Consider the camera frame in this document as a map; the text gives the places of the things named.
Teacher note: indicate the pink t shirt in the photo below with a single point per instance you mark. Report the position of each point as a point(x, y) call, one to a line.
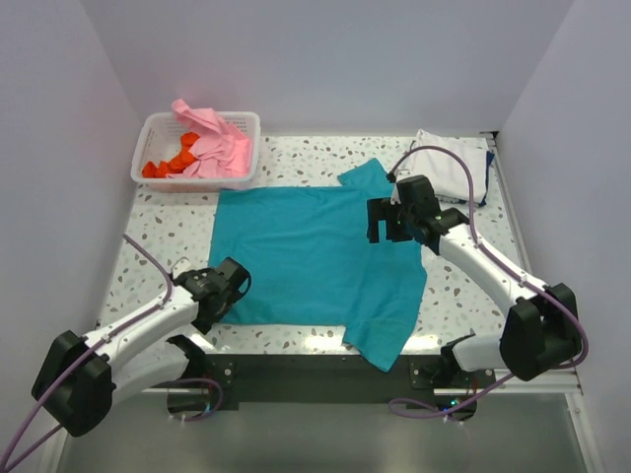
point(222, 151)

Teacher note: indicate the folded white t shirt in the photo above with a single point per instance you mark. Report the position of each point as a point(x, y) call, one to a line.
point(444, 172)

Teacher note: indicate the white plastic basket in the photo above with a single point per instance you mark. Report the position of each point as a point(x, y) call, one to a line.
point(175, 154)

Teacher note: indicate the aluminium frame rail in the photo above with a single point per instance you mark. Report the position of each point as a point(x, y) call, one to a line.
point(535, 303)

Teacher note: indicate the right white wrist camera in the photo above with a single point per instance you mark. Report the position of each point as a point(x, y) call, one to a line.
point(392, 179)

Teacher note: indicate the teal t shirt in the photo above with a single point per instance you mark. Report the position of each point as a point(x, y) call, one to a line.
point(311, 263)

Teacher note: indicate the orange t shirt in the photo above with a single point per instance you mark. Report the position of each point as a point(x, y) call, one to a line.
point(176, 165)

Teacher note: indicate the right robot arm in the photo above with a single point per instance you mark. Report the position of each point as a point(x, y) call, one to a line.
point(524, 355)

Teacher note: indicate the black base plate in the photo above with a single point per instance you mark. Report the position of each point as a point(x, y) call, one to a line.
point(320, 379)

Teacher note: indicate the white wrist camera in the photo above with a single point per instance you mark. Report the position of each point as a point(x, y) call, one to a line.
point(181, 266)
point(392, 179)

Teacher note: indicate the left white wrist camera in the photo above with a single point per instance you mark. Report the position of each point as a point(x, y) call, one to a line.
point(181, 266)

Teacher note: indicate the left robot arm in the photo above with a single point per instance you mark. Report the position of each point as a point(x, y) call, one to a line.
point(82, 377)

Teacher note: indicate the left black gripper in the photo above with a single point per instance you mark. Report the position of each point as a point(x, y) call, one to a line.
point(205, 322)

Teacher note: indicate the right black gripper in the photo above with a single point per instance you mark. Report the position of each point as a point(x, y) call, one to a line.
point(379, 209)

